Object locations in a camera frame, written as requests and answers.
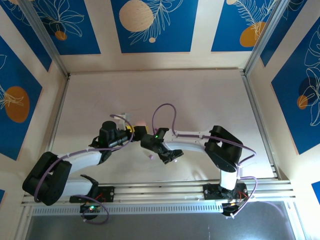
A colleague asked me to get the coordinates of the black controller board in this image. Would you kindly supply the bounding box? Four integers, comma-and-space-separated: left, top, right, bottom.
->
79, 202, 102, 215
221, 201, 248, 219

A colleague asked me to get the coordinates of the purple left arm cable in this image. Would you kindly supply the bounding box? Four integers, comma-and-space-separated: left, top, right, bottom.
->
33, 114, 135, 225

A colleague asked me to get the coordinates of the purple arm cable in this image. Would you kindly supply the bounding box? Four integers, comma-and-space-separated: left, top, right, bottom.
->
33, 114, 135, 225
151, 103, 258, 218

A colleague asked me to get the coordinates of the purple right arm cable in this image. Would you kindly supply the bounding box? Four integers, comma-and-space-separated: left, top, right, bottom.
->
151, 103, 258, 218

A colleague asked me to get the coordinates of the aluminium table edge rail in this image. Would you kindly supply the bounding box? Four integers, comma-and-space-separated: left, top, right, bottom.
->
21, 178, 297, 206

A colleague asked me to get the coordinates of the aluminium table side rail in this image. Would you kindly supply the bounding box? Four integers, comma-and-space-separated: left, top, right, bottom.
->
241, 69, 282, 181
37, 73, 71, 187

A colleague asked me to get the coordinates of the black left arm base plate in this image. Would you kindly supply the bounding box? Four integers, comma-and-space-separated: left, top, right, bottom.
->
69, 186, 116, 204

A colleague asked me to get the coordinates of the slotted grey cable duct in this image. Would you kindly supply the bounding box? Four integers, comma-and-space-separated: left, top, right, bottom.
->
31, 201, 292, 216

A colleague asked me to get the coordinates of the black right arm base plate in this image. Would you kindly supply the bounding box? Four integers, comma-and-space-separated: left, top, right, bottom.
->
202, 182, 248, 201

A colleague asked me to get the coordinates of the aluminium frame post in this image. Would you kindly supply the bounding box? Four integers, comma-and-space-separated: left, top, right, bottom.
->
242, 0, 301, 76
18, 0, 70, 77

